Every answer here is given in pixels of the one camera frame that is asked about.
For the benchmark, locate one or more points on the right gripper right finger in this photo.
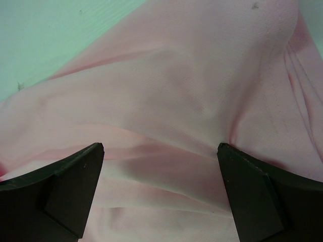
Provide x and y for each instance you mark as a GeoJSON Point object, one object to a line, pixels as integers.
{"type": "Point", "coordinates": [269, 203]}

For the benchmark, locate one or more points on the pink t shirt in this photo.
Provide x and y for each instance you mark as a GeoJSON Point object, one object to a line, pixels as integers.
{"type": "Point", "coordinates": [161, 90]}

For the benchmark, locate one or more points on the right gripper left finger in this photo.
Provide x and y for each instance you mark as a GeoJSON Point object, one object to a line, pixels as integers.
{"type": "Point", "coordinates": [51, 203]}

